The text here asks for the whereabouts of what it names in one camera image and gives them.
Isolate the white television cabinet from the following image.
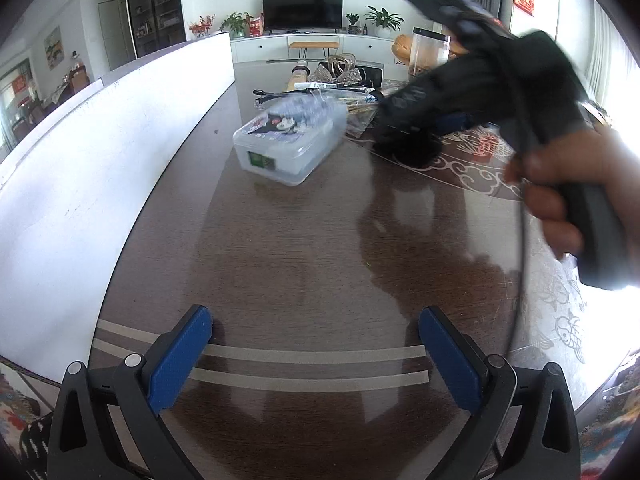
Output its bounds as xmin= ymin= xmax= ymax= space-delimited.
xmin=231 ymin=32 xmax=401 ymax=68

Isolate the colourful patterned rug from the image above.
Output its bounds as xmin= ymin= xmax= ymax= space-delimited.
xmin=0 ymin=360 xmax=53 ymax=480

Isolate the plastic lotion bottle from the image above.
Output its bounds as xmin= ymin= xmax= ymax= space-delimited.
xmin=292 ymin=58 xmax=312 ymax=92

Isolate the bushy green potted plant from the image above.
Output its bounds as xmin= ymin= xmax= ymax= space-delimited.
xmin=220 ymin=11 xmax=253 ymax=39

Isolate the dark glass bookcase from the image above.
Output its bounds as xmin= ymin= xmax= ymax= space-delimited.
xmin=124 ymin=0 xmax=187 ymax=58

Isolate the person's right hand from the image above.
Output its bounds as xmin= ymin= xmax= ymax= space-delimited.
xmin=504 ymin=125 xmax=640 ymax=261

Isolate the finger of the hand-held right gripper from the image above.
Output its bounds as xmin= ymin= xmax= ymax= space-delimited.
xmin=434 ymin=111 xmax=482 ymax=135
xmin=372 ymin=110 xmax=443 ymax=168

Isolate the white partition panel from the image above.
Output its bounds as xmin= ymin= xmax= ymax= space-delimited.
xmin=0 ymin=31 xmax=236 ymax=386

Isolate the clear plastic packet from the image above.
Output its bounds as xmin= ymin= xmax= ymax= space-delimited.
xmin=342 ymin=91 xmax=383 ymax=138

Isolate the white door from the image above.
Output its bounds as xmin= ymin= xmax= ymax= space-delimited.
xmin=97 ymin=0 xmax=124 ymax=71

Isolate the black flat television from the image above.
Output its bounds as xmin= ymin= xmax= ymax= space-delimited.
xmin=262 ymin=0 xmax=344 ymax=31

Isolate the clear plastic storage box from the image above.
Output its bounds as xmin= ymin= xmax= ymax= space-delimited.
xmin=233 ymin=96 xmax=348 ymax=188

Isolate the orange lounge chair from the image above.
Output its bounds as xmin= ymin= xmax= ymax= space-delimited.
xmin=391 ymin=34 xmax=417 ymax=66

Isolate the large leafy potted plant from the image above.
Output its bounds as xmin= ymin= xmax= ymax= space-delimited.
xmin=364 ymin=6 xmax=405 ymax=37

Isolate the black cardboard box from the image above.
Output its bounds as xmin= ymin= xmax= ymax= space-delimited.
xmin=357 ymin=62 xmax=386 ymax=88

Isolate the framed landscape painting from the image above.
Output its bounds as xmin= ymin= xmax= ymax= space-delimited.
xmin=44 ymin=25 xmax=66 ymax=68

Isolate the red flower arrangement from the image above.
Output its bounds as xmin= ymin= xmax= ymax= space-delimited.
xmin=189 ymin=15 xmax=217 ymax=38

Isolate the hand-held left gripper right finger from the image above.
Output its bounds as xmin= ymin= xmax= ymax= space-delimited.
xmin=417 ymin=306 xmax=583 ymax=480

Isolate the wooden stool with metal legs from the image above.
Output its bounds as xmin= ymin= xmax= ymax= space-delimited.
xmin=289 ymin=40 xmax=340 ymax=61

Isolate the tall clear plastic jar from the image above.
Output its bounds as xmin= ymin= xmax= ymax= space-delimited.
xmin=407 ymin=27 xmax=451 ymax=78

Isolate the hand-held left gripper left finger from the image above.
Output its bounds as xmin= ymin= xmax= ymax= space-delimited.
xmin=47 ymin=304 xmax=213 ymax=480

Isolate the silver foil ornament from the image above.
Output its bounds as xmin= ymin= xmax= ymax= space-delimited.
xmin=307 ymin=55 xmax=368 ymax=86

